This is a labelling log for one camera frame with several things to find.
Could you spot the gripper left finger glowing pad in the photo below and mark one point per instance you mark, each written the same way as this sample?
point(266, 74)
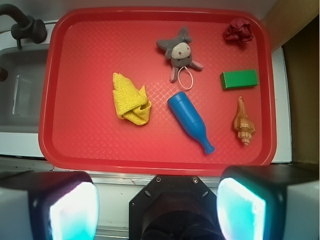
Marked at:
point(48, 205)

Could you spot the crumpled dark red cloth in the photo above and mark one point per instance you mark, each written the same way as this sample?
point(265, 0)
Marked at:
point(239, 30)

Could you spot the grey sink basin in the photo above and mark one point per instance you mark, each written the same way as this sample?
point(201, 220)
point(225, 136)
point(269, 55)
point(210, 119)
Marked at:
point(21, 92)

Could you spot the yellow folded cloth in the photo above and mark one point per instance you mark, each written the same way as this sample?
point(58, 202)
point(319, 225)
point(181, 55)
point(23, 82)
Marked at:
point(130, 103)

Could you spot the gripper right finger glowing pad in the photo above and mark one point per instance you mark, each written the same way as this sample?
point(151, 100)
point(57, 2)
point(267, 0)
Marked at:
point(274, 202)

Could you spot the brown spiral seashell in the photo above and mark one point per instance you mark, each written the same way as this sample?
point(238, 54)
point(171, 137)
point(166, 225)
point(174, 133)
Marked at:
point(242, 125)

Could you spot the blue plastic bottle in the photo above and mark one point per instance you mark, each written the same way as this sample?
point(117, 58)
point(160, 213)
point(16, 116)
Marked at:
point(190, 120)

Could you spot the grey plush toy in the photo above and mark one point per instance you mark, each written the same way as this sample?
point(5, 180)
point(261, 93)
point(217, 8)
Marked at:
point(178, 51)

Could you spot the dark grey faucet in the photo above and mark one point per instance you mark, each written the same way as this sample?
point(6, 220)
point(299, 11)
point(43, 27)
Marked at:
point(25, 27)

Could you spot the green rectangular block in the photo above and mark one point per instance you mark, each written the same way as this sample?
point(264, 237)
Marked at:
point(239, 79)

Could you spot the red plastic tray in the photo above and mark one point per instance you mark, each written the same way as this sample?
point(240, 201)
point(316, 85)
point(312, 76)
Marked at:
point(79, 128)

